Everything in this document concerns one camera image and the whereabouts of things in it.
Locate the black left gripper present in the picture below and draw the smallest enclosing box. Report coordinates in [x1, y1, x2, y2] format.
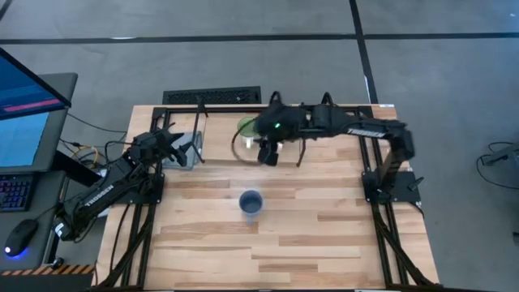
[131, 122, 195, 168]

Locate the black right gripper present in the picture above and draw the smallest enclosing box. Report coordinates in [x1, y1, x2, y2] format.
[254, 101, 311, 144]

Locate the white mug green inside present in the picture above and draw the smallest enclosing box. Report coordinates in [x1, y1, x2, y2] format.
[236, 116, 260, 149]

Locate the blue-grey mug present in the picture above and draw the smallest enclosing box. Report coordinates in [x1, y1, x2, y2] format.
[238, 189, 264, 225]

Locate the grey folded cloth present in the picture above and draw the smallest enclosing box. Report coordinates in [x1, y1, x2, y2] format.
[161, 131, 203, 170]

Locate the black floor vent grille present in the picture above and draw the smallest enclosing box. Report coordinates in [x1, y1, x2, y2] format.
[161, 85, 262, 105]

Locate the black monitor stand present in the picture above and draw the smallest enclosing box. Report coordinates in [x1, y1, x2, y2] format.
[52, 149, 105, 186]

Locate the grey computer desk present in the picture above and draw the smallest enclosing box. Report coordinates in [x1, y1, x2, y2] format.
[0, 170, 69, 272]

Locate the grey framed computer monitor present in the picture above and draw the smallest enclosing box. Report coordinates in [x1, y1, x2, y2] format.
[0, 72, 79, 174]

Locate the black framed computer monitor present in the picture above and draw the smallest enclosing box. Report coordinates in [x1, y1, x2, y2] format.
[0, 47, 73, 122]

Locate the backlit black keyboard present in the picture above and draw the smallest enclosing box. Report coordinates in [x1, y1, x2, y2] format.
[0, 174, 34, 213]

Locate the black computer mouse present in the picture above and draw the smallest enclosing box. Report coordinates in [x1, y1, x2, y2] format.
[3, 218, 40, 259]

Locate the hazard striped black platform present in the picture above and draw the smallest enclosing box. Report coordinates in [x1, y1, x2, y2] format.
[0, 264, 96, 292]

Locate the wooden shelf black metal frame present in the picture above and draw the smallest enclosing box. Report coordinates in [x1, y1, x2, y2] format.
[193, 101, 308, 168]

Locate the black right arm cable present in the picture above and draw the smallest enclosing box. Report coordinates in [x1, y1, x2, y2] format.
[230, 116, 264, 166]

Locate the black aluminium table frame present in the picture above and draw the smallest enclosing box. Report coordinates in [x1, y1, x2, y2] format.
[92, 103, 443, 292]

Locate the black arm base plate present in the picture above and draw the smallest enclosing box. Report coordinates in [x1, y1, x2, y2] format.
[362, 170, 422, 204]
[105, 173, 166, 205]

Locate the black monitor cable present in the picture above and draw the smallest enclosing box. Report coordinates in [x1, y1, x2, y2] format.
[66, 113, 127, 135]

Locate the yellow cable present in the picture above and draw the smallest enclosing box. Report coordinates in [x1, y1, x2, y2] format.
[72, 145, 100, 165]

